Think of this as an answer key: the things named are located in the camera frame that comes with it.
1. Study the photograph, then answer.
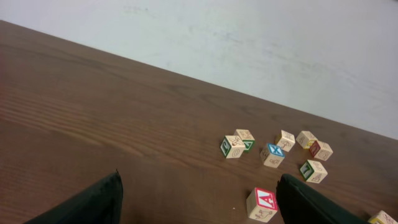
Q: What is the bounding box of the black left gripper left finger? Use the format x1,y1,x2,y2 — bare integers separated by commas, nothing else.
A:
27,171,123,224

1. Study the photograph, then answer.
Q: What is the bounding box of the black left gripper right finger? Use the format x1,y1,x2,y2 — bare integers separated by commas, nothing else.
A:
276,174,367,224

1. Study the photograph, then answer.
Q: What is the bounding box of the wooden block green L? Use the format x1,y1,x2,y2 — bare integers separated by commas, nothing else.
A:
299,160,328,184

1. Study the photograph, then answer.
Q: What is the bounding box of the wooden block yellow violin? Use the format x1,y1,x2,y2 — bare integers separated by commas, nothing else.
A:
368,210,397,224

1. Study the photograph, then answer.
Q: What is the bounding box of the wooden block red A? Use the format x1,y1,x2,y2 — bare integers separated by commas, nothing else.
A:
246,187,278,223

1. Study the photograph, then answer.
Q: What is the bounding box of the wooden block blue X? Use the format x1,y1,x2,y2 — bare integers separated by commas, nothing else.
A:
260,143,285,168

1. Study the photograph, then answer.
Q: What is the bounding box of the wooden block red side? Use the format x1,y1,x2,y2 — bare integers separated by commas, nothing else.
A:
309,140,333,161

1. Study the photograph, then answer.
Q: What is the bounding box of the wooden block umbrella drawing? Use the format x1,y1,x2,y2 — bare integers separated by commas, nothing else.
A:
275,130,295,152

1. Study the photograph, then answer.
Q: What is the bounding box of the wooden block yellow side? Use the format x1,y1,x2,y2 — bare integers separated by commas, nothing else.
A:
296,131,317,149

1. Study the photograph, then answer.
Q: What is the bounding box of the wooden block green side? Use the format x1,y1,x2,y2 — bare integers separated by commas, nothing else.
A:
234,129,255,153

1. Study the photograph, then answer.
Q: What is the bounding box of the wooden block green letter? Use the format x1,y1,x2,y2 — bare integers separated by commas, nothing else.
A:
220,136,246,159

